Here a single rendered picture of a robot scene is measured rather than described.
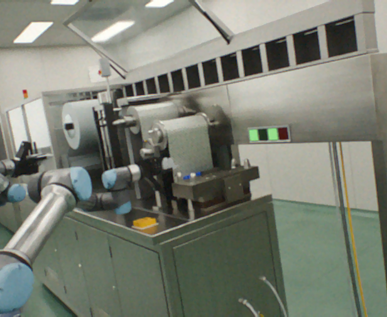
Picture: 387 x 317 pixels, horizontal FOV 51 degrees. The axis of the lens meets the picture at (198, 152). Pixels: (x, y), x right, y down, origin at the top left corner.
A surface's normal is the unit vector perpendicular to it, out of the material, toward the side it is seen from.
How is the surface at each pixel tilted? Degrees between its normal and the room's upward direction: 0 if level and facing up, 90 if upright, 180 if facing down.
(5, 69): 90
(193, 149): 90
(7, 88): 90
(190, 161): 90
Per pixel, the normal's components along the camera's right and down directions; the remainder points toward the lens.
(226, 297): 0.59, 0.00
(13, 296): 0.93, -0.05
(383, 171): -0.79, 0.19
